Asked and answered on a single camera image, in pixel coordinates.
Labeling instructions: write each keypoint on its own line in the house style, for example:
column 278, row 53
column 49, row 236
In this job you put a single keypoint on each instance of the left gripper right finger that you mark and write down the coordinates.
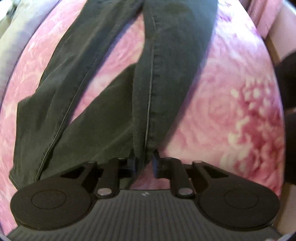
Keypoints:
column 173, row 170

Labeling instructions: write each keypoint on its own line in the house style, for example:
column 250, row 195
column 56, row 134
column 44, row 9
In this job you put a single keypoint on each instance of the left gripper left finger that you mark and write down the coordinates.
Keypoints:
column 116, row 169

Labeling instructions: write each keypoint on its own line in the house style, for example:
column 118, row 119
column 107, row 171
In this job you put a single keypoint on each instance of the dark grey jeans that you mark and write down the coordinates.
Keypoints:
column 135, row 111

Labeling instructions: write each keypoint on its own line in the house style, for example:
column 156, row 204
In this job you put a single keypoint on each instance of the pink rose blanket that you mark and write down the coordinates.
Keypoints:
column 233, row 119

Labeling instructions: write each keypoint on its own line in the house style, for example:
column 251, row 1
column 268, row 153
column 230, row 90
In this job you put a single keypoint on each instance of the white striped duvet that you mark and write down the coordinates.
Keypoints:
column 24, row 23

